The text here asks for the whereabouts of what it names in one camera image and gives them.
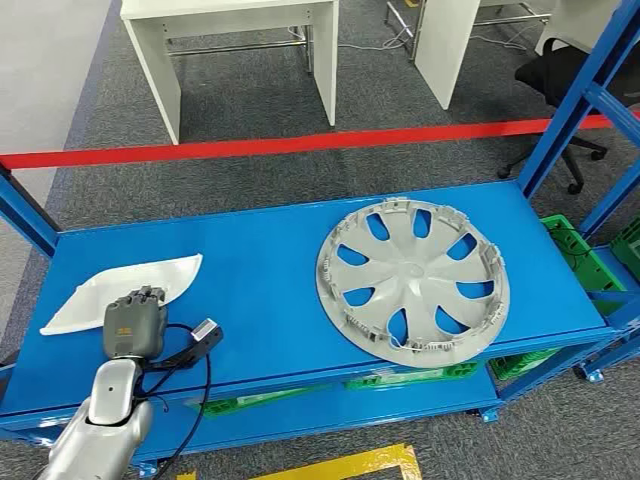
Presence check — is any blue metal shelf rack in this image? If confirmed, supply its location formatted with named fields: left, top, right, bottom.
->
left=0, top=0, right=640, bottom=475

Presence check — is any white plastic car part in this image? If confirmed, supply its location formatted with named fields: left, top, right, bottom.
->
left=39, top=253, right=204, bottom=337

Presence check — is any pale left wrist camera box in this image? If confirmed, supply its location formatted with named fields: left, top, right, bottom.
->
left=191, top=318, right=224, bottom=346

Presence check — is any wide white desk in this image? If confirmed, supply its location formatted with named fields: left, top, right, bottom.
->
left=119, top=0, right=340, bottom=146

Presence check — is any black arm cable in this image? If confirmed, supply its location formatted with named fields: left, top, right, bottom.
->
left=132, top=323, right=213, bottom=480

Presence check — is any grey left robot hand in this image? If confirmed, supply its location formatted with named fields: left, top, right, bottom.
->
left=102, top=286, right=168, bottom=362

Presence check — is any grey wheel hubcap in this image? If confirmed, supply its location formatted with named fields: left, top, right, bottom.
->
left=315, top=197, right=512, bottom=370

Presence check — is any white desk with metal frame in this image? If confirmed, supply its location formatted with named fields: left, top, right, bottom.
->
left=385, top=0, right=551, bottom=111

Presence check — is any red barrier belt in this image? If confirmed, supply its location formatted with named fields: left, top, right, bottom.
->
left=0, top=113, right=640, bottom=172

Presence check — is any black office chair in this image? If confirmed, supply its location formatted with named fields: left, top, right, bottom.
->
left=497, top=36, right=640, bottom=197

